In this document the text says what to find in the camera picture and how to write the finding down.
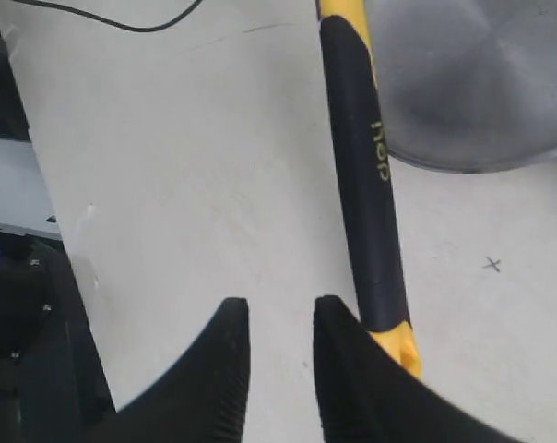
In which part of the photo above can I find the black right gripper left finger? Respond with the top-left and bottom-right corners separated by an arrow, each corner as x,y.
80,298 -> 251,443

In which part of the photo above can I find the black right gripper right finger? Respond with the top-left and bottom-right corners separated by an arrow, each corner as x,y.
313,295 -> 512,443

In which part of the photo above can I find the yellow black claw hammer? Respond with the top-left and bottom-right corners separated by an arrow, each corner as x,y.
316,1 -> 421,377

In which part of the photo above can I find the round steel plate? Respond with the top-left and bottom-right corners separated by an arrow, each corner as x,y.
366,0 -> 557,174

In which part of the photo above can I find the black table cable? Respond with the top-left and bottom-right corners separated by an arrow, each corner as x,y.
27,0 -> 201,33

